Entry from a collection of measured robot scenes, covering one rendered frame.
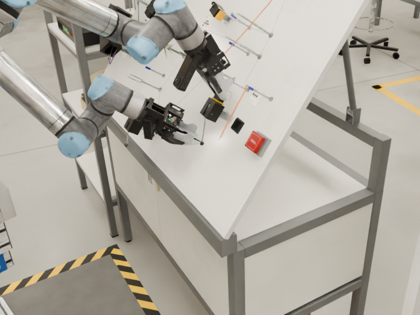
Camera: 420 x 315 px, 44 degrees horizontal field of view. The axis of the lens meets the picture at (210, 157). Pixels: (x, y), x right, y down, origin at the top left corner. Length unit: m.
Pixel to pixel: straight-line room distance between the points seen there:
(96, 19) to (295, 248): 0.92
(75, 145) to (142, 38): 0.33
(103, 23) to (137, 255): 1.63
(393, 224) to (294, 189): 1.30
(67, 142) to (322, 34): 0.75
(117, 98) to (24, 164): 2.34
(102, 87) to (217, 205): 0.47
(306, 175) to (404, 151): 1.89
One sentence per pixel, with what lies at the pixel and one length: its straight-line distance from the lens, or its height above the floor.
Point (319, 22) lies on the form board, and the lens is 1.50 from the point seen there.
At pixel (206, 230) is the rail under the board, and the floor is 0.84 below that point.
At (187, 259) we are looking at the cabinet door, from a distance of 1.95.
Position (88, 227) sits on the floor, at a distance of 3.02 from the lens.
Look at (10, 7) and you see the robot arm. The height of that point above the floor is 1.57.
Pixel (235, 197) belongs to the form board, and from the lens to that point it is 1.47.
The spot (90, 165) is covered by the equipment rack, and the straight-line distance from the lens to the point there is 3.11.
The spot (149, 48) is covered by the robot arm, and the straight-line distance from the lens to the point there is 1.32.
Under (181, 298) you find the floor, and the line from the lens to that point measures 2.52.
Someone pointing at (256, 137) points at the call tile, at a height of 1.13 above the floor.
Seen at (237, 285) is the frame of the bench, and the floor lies 0.66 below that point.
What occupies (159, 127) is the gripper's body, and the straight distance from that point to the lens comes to 1.50.
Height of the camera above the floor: 1.83
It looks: 31 degrees down
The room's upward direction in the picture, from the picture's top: 3 degrees counter-clockwise
